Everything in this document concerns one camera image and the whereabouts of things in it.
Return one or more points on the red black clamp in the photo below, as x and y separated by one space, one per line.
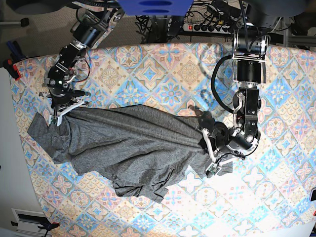
12 69

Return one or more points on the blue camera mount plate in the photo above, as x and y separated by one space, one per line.
155 7

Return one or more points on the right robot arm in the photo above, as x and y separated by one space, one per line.
89 30

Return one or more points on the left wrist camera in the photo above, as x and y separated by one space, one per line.
212 170

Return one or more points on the blue black clamp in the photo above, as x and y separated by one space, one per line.
35 229

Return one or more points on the grey t-shirt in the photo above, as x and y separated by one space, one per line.
142 150

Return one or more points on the white power strip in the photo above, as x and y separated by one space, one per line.
206 28

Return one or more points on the patterned tablecloth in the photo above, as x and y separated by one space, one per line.
267 191

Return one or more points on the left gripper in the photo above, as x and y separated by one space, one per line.
225 145

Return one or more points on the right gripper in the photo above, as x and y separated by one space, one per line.
63 101

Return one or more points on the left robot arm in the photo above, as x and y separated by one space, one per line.
250 43

